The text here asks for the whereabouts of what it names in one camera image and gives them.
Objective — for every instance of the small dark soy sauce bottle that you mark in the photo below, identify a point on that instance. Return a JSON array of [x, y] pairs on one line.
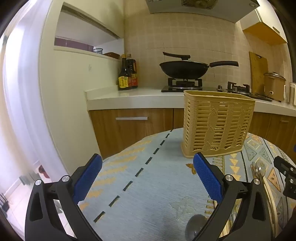
[[123, 78]]

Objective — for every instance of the grey range hood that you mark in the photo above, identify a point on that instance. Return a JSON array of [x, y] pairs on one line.
[[185, 10]]

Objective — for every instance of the brown wooden tray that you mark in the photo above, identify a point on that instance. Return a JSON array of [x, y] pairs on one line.
[[112, 55]]

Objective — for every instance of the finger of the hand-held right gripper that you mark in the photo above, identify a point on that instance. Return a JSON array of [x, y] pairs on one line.
[[290, 183]]

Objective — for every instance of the large dark sauce bottle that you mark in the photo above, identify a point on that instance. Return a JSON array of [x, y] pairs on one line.
[[133, 76]]

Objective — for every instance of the white electric kettle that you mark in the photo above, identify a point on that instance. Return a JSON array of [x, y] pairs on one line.
[[291, 92]]

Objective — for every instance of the white kitchen countertop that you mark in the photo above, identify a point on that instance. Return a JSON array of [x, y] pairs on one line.
[[138, 97]]

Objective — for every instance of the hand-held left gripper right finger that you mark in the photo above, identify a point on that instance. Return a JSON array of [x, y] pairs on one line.
[[208, 178]]

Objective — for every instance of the beige rice cooker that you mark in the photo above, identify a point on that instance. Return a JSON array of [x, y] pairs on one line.
[[274, 88]]

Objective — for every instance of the beige plastic utensil basket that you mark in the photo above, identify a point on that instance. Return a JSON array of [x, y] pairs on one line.
[[208, 120]]

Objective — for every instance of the white and yellow wall cabinet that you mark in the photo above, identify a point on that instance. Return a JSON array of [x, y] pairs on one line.
[[266, 30]]

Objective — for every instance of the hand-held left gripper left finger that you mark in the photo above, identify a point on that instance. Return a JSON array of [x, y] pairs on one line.
[[87, 178]]

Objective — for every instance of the black wok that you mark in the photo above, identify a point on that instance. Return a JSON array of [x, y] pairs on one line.
[[182, 69]]

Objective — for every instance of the cream chopstick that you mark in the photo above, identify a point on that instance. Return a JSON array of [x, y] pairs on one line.
[[269, 199]]

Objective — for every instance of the patterned blue tablecloth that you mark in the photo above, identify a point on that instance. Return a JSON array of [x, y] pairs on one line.
[[150, 197]]

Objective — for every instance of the black gas stove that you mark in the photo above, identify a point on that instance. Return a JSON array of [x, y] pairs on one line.
[[185, 88]]

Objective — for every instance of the wooden cutting board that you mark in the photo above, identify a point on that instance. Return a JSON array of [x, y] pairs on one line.
[[257, 74]]

